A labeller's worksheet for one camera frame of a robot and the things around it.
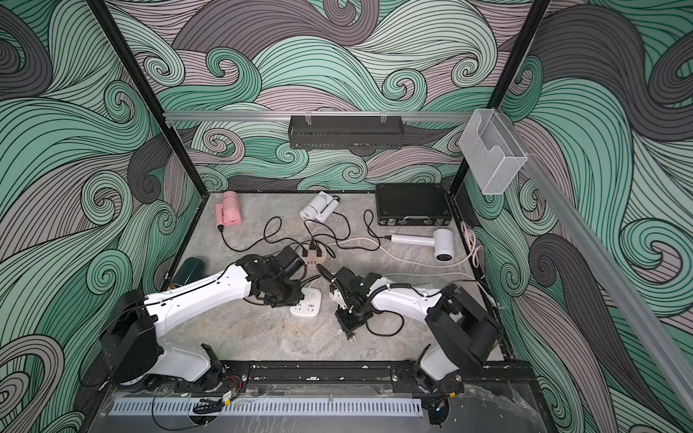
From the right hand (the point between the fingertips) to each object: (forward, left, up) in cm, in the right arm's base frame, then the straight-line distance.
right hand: (342, 329), depth 81 cm
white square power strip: (+7, +10, +3) cm, 13 cm away
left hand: (+7, +13, +8) cm, 17 cm away
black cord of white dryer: (+39, -11, 0) cm, 41 cm away
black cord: (-1, -11, -1) cm, 11 cm away
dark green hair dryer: (+19, +52, +5) cm, 56 cm away
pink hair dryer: (+45, +47, +4) cm, 65 cm away
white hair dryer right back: (+31, -37, +4) cm, 49 cm away
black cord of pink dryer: (+35, +29, 0) cm, 45 cm away
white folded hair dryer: (+48, +8, +3) cm, 49 cm away
